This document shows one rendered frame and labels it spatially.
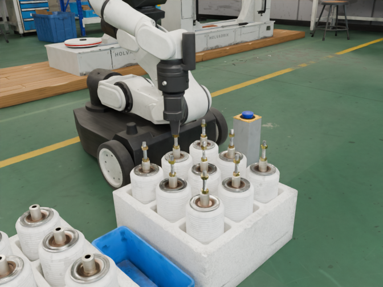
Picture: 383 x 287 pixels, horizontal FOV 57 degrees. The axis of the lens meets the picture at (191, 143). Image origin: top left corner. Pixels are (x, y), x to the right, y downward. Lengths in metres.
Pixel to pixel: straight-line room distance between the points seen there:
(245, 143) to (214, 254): 0.49
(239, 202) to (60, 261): 0.44
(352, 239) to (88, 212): 0.89
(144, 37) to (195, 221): 0.48
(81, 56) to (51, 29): 2.46
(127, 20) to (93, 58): 1.97
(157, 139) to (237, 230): 0.61
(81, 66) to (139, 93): 1.47
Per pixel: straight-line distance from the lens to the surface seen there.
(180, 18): 3.59
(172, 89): 0.97
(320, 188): 1.47
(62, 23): 5.40
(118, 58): 3.09
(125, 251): 1.09
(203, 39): 3.73
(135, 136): 1.36
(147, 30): 0.95
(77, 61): 2.92
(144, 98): 1.49
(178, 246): 0.90
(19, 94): 2.70
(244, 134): 1.22
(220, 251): 0.87
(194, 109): 1.31
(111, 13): 1.04
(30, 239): 0.90
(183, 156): 1.09
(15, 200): 1.52
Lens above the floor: 0.75
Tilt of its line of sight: 25 degrees down
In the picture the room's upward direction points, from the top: 1 degrees counter-clockwise
